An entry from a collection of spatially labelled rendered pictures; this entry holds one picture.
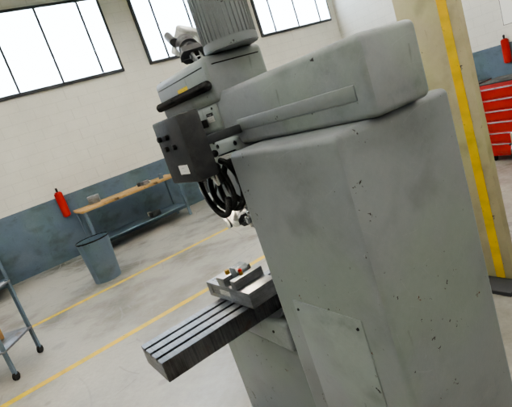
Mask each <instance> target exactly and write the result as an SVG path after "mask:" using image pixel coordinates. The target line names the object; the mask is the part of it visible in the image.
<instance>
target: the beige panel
mask: <svg viewBox="0 0 512 407"><path fill-rule="evenodd" d="M392 4H393V8H394V11H395V15H396V19H397V21H401V20H404V19H409V20H411V21H412V22H413V25H414V29H415V32H416V36H417V40H418V46H419V49H420V53H421V57H422V63H423V67H424V70H425V74H426V80H427V84H428V87H429V90H435V89H439V88H442V89H444V90H445V91H446V92H447V96H448V100H449V103H450V108H451V114H452V118H453V121H454V125H455V132H456V135H457V140H458V143H459V147H460V153H461V157H462V161H463V165H464V171H465V175H466V179H467V183H468V189H469V193H470V196H471V201H472V207H473V211H474V215H475V218H476V225H477V228H478V233H479V236H480V240H481V246H482V250H483V254H484V258H485V265H486V268H487V271H488V276H489V282H490V286H491V290H492V293H493V294H496V295H501V296H509V297H511V296H512V241H511V237H510V230H509V225H508V222H507V218H506V210H505V207H504V203H503V198H502V191H501V188H500V183H499V179H498V175H497V168H496V164H495V160H494V155H493V149H492V145H491V140H490V136H489V130H488V125H487V121H486V118H485V110H484V106H483V102H482V98H481V91H480V87H479V82H478V79H477V75H476V67H475V64H474V60H473V55H472V48H471V45H470V40H469V36H468V29H467V25H466V21H465V17H464V10H463V6H462V2H461V0H392ZM429 90H428V91H429Z"/></svg>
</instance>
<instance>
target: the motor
mask: <svg viewBox="0 0 512 407"><path fill-rule="evenodd" d="M187 4H188V6H189V9H190V12H191V16H192V18H193V21H194V24H195V28H196V31H197V33H198V36H199V39H200V42H201V44H202V47H203V51H204V55H205V56H207V55H211V54H214V53H218V52H223V51H227V50H230V49H234V48H240V47H243V46H246V45H250V44H252V43H254V42H255V41H257V40H258V33H257V31H255V30H256V28H255V26H254V21H253V18H252V15H251V13H250V8H249V5H248V2H247V0H187Z"/></svg>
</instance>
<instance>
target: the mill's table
mask: <svg viewBox="0 0 512 407"><path fill-rule="evenodd" d="M280 308H282V305H281V303H280V300H279V297H278V294H276V295H274V296H272V297H271V298H270V299H269V300H267V301H265V302H264V303H262V304H260V305H259V306H258V307H257V308H255V309H252V308H248V307H246V306H243V305H240V304H236V303H233V302H231V301H228V300H224V299H221V298H220V299H219V300H217V301H215V302H214V303H212V304H210V305H209V306H207V307H206V308H203V309H202V310H200V311H198V312H197V313H195V314H193V315H192V316H190V317H188V318H187V319H185V320H184V321H181V322H180V323H178V324H177V325H175V326H173V327H172V328H170V329H168V330H167V331H165V332H164V333H162V334H160V335H158V336H156V337H155V338H153V339H152V340H150V341H148V342H146V343H145V344H144V345H142V346H141V348H142V350H143V352H144V354H145V357H146V359H147V361H148V363H149V364H150V365H151V366H152V367H153V368H154V369H155V370H157V371H158V372H159V373H160V374H161V375H162V376H163V377H164V378H165V379H167V380H168V381H169V382H171V381H172V380H174V379H176V378H177V377H179V376H180V375H181V374H183V373H184V372H186V371H188V370H189V369H191V368H192V367H194V366H195V365H196V364H198V363H200V362H201V361H203V360H204V359H206V358H207V357H208V356H210V355H212V354H213V353H215V352H216V351H218V350H219V349H220V348H222V347H223V346H225V345H227V344H228V343H230V342H231V341H232V340H234V339H235V338H237V337H239V336H240V335H242V334H243V333H244V332H246V331H247V330H249V329H251V328H252V327H254V326H255V325H257V324H258V323H259V322H261V321H263V320H264V319H266V318H267V317H269V316H270V315H271V314H273V313H275V312H276V311H278V310H279V309H280Z"/></svg>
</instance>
